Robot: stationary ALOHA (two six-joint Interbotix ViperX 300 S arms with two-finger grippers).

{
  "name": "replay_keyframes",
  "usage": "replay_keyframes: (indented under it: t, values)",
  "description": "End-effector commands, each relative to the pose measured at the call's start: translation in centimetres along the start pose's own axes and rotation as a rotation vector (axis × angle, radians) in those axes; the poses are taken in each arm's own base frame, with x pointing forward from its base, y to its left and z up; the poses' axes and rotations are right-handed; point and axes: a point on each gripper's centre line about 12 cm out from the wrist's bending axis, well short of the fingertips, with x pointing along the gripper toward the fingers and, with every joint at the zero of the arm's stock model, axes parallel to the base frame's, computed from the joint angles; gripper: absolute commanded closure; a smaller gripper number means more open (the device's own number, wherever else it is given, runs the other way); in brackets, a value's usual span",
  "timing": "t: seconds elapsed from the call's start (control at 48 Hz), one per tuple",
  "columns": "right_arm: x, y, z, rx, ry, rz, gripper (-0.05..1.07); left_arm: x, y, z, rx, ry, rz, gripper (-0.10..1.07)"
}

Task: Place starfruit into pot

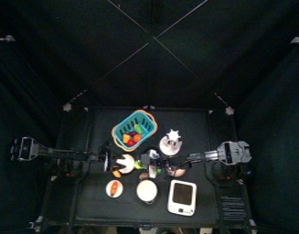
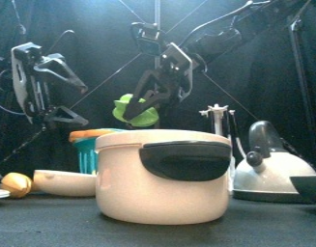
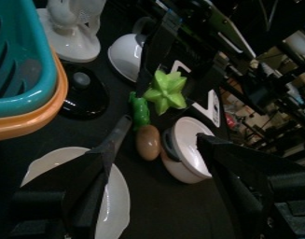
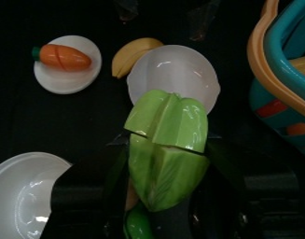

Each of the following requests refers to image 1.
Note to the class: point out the teal basket with orange rim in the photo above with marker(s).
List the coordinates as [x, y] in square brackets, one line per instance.
[135, 130]

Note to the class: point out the brown toy egg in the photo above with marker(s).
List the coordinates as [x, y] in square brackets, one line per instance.
[144, 175]

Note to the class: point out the purple toy fruit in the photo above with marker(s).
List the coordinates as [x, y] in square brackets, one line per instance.
[132, 134]

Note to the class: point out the yellow toy fruit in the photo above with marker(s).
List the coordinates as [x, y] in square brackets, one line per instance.
[125, 138]

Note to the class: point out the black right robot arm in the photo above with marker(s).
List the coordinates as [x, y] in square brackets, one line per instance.
[229, 153]

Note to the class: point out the brown toy shell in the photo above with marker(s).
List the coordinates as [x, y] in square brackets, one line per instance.
[176, 172]

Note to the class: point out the green toy vegetable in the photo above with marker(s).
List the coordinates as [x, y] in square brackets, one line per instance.
[137, 128]

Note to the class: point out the orange toy fruit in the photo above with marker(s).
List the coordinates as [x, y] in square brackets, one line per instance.
[137, 138]

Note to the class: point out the grey frame corner bracket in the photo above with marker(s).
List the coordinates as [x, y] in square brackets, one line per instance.
[6, 38]
[296, 40]
[66, 106]
[229, 110]

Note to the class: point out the orange toy carrot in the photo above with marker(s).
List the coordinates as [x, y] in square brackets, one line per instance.
[113, 188]

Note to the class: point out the small white oval plate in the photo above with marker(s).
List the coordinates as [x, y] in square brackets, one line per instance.
[108, 189]

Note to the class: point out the white toy tablet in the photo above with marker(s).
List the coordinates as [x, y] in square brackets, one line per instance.
[181, 197]

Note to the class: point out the red toy fruit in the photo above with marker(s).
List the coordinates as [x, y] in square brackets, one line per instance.
[131, 143]

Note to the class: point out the yellow-green toy starfruit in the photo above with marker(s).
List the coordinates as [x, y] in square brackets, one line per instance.
[137, 165]

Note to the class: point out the white and grey toy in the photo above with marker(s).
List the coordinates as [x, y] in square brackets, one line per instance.
[152, 172]

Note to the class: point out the white banana-shaped object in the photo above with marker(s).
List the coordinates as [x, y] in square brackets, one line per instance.
[127, 164]

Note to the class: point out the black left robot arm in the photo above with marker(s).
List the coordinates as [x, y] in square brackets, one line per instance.
[53, 151]

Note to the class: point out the small orange toy food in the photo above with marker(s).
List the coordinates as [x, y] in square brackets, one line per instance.
[116, 174]

